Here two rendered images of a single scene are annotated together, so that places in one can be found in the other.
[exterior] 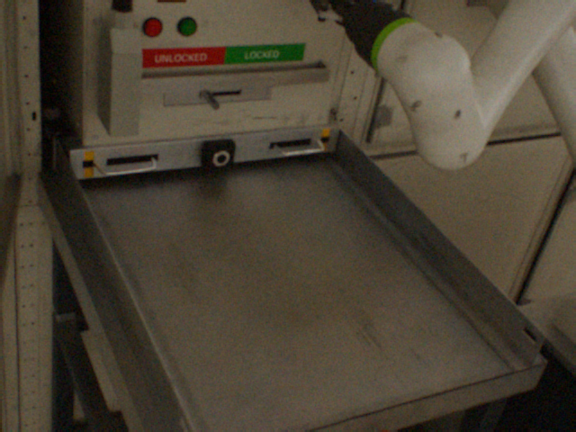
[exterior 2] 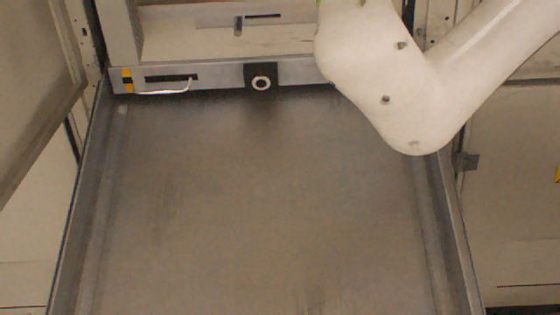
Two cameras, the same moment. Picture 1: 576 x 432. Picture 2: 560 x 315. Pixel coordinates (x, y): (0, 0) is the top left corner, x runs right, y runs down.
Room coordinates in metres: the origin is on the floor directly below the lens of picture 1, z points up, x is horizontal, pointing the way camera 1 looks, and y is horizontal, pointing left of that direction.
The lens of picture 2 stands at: (0.40, -0.49, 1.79)
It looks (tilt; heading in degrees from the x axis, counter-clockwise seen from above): 45 degrees down; 35
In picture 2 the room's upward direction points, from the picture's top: 4 degrees counter-clockwise
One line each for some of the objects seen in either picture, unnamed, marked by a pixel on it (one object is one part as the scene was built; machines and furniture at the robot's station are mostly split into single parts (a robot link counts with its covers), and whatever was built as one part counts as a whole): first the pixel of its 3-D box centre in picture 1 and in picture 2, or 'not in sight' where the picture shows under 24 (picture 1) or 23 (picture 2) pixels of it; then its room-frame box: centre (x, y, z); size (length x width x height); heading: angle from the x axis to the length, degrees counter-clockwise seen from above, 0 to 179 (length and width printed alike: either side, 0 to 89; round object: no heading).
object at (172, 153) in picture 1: (211, 144); (261, 65); (1.31, 0.18, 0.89); 0.54 x 0.05 x 0.06; 123
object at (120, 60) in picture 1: (119, 76); (118, 7); (1.13, 0.31, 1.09); 0.08 x 0.05 x 0.17; 33
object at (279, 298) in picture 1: (272, 272); (262, 220); (1.06, 0.02, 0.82); 0.68 x 0.62 x 0.06; 33
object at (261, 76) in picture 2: (219, 155); (261, 78); (1.28, 0.16, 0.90); 0.06 x 0.03 x 0.05; 123
